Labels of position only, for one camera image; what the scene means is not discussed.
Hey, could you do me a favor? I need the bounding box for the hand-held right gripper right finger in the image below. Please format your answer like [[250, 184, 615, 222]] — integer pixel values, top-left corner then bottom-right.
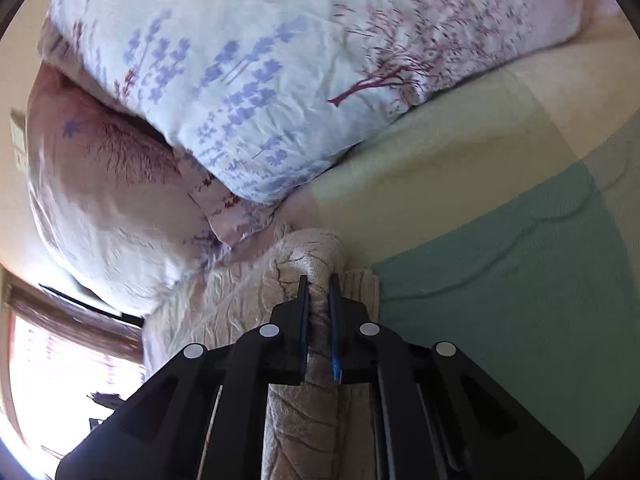
[[327, 273, 585, 480]]

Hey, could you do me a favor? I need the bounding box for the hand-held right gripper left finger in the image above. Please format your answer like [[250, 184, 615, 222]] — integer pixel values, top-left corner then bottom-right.
[[55, 275, 311, 480]]

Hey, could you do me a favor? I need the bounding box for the pastel checked blanket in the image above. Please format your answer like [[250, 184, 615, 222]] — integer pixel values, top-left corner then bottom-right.
[[280, 25, 640, 478]]

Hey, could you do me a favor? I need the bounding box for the pink floral pillow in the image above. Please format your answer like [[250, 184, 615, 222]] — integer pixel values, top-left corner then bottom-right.
[[25, 65, 281, 317]]

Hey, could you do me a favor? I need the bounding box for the white floral pillow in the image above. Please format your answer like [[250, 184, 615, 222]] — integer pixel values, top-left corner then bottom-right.
[[49, 0, 591, 205]]

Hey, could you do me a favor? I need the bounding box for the window with brown frame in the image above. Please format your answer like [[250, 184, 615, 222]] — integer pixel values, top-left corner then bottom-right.
[[0, 280, 151, 476]]

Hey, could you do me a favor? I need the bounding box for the wall switch plate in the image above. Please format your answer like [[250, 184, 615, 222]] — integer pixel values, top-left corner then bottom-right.
[[10, 108, 31, 167]]

